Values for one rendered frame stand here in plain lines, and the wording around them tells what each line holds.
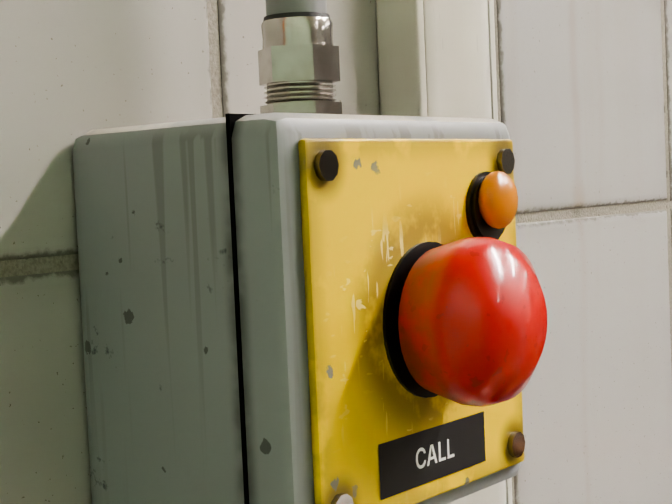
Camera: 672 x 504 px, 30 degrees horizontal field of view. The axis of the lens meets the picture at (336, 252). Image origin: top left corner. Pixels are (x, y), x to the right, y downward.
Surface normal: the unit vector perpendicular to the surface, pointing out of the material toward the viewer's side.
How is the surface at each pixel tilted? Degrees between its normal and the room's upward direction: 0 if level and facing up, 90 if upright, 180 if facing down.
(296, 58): 90
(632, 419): 90
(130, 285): 90
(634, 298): 90
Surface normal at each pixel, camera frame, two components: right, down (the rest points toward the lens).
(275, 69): -0.15, 0.06
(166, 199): -0.62, 0.07
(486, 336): 0.29, 0.08
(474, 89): 0.79, 0.00
